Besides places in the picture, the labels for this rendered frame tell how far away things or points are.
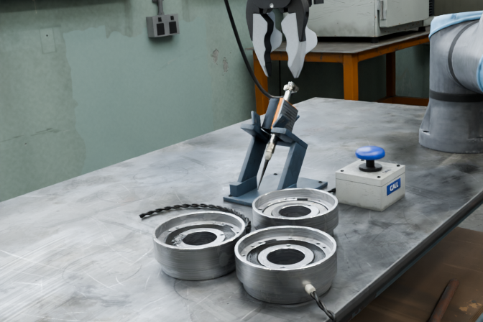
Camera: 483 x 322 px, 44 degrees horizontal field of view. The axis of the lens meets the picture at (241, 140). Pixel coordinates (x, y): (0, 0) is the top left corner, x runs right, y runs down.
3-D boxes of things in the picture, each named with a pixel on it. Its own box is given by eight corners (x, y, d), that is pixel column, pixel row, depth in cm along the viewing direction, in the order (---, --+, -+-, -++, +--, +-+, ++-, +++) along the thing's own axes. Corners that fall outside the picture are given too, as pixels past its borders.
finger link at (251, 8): (276, 44, 88) (282, -17, 84) (269, 45, 86) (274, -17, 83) (251, 38, 90) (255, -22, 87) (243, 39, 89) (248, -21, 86)
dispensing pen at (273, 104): (241, 182, 85) (276, 75, 89) (257, 191, 88) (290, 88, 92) (254, 185, 84) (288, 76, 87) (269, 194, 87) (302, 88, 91)
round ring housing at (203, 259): (192, 294, 62) (188, 257, 61) (138, 263, 70) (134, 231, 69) (266, 259, 69) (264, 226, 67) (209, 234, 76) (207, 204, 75)
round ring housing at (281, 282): (223, 271, 66) (221, 236, 65) (310, 251, 70) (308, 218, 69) (258, 318, 57) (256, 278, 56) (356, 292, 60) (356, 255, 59)
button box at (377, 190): (382, 212, 80) (382, 177, 78) (336, 202, 84) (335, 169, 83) (409, 193, 86) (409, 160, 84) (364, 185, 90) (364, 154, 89)
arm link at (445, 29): (479, 80, 112) (482, 6, 109) (520, 92, 100) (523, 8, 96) (417, 85, 111) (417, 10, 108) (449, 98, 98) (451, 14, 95)
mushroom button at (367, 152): (376, 188, 81) (376, 153, 80) (350, 184, 84) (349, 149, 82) (390, 180, 84) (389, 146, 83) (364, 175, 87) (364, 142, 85)
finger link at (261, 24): (288, 71, 92) (294, 11, 89) (264, 77, 88) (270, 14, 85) (272, 67, 94) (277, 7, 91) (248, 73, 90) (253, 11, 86)
